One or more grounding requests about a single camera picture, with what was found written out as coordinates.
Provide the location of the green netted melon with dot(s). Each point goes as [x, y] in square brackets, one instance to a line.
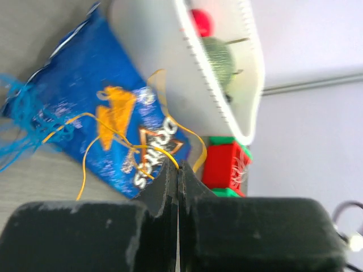
[220, 59]

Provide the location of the white plastic fruit tub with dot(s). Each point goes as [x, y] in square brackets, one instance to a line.
[162, 35]

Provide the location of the red apple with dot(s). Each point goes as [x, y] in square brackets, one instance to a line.
[203, 22]

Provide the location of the lower green plastic bin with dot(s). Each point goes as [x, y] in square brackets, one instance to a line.
[225, 192]

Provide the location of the blue Doritos chip bag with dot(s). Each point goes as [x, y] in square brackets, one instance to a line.
[90, 102]

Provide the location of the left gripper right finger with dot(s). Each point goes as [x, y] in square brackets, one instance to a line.
[253, 233]

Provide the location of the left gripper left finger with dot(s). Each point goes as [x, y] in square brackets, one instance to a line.
[133, 235]

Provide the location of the red plastic bin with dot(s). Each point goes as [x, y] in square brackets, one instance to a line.
[226, 167]

